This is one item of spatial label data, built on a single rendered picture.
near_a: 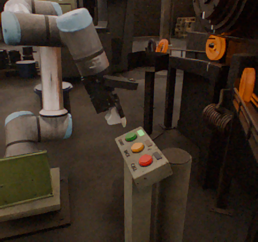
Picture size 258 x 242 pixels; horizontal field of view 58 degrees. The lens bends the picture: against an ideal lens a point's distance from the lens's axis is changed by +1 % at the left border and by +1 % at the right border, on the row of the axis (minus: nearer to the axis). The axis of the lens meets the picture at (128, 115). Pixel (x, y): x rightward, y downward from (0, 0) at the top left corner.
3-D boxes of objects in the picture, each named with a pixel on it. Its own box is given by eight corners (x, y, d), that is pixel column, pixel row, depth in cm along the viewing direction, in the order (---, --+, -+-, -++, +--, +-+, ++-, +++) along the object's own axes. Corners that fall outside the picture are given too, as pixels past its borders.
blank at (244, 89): (245, 108, 108) (236, 107, 109) (247, 77, 111) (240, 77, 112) (253, 96, 94) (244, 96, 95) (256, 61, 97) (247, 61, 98)
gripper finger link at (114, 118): (111, 132, 78) (101, 109, 74) (127, 125, 79) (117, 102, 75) (113, 136, 76) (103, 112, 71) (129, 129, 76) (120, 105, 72)
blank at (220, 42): (207, 51, 156) (202, 51, 155) (216, 29, 145) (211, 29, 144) (219, 64, 146) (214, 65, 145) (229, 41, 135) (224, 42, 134)
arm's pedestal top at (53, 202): (-9, 224, 111) (-12, 218, 109) (4, 181, 139) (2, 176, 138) (60, 210, 119) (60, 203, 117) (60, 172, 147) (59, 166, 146)
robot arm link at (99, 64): (101, 48, 71) (107, 53, 63) (106, 63, 74) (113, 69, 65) (74, 60, 70) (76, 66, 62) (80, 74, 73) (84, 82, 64)
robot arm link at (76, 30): (81, 7, 67) (91, 3, 58) (98, 49, 73) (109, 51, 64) (50, 19, 65) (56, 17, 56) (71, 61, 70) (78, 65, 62)
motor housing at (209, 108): (208, 176, 157) (221, 101, 135) (231, 199, 137) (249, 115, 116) (191, 179, 153) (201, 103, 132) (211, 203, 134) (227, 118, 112)
